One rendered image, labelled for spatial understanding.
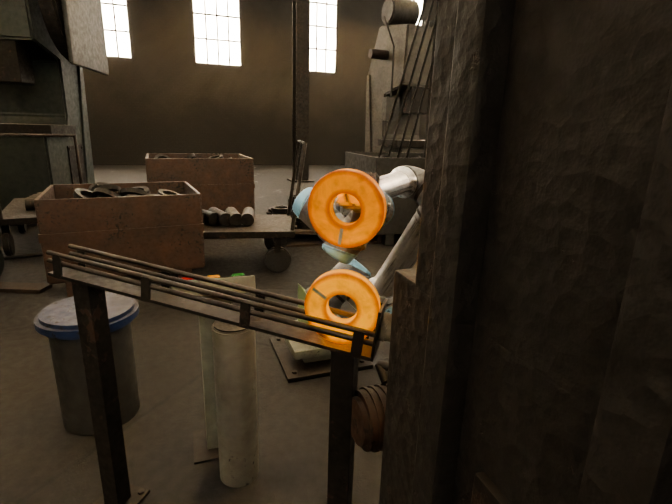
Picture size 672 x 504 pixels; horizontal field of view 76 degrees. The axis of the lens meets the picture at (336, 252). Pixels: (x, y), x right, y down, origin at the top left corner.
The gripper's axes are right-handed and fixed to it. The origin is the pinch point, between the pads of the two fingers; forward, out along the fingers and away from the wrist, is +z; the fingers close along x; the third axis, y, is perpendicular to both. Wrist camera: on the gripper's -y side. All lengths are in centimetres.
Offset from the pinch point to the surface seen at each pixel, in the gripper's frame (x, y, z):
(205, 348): -50, -45, -38
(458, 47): 19.8, 8.6, 43.2
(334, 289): -0.9, -18.0, -0.8
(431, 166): 17.8, 0.3, 32.6
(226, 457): -38, -75, -34
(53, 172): -389, 40, -273
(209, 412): -50, -67, -44
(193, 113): -676, 307, -908
